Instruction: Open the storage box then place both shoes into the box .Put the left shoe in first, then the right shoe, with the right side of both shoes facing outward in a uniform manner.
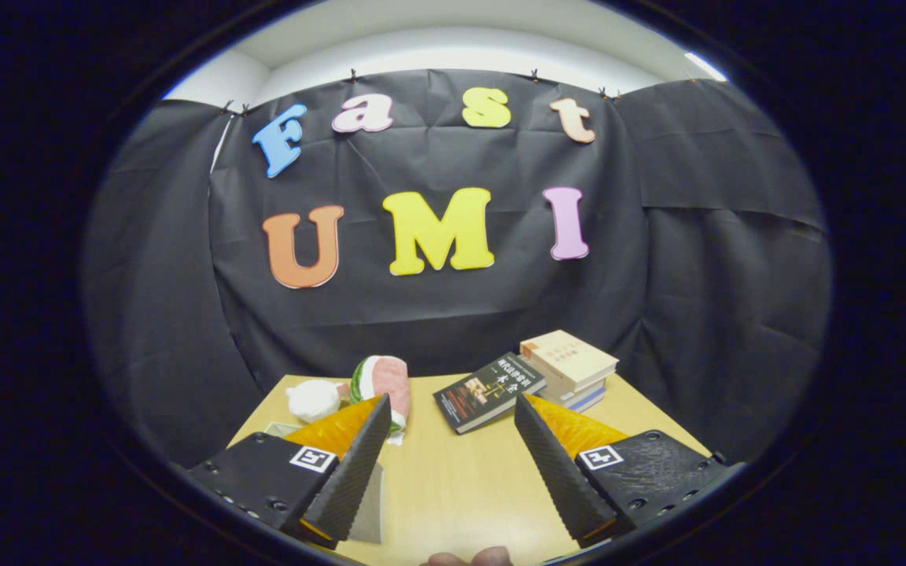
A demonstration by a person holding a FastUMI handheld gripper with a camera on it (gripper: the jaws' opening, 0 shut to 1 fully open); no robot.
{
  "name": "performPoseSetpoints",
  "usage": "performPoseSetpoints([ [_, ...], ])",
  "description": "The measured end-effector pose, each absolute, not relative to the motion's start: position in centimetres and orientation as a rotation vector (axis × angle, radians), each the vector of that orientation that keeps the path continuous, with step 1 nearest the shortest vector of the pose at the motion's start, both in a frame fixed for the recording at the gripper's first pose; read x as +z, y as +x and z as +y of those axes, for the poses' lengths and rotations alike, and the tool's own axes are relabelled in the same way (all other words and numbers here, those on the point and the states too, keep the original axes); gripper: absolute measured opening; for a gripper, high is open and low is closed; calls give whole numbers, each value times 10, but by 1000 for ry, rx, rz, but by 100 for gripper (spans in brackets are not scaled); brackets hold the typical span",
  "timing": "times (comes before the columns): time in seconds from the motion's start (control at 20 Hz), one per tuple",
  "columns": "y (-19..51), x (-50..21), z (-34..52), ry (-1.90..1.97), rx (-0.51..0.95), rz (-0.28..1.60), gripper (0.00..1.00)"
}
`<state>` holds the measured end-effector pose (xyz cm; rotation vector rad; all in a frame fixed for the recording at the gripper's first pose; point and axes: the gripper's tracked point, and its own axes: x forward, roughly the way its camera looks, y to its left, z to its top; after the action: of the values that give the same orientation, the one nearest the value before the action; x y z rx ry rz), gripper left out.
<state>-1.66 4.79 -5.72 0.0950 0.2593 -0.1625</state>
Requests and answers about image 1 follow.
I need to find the beige storage box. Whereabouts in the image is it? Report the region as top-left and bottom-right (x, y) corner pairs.
(264, 422), (385, 545)

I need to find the small ceiling light panel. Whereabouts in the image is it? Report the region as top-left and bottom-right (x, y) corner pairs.
(685, 51), (729, 83)

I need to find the beige cover book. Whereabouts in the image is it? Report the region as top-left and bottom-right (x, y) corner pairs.
(519, 329), (620, 386)

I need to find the black cover book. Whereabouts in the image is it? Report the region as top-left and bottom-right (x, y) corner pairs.
(433, 351), (547, 435)

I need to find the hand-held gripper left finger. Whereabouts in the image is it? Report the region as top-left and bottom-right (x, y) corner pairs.
(186, 393), (393, 549)

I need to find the watermelon slice plush toy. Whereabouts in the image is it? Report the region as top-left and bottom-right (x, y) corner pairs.
(349, 355), (411, 447)

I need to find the white plush toy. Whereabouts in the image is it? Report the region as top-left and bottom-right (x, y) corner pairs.
(286, 380), (344, 424)

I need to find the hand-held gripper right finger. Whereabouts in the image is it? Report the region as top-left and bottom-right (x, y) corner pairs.
(514, 393), (746, 549)

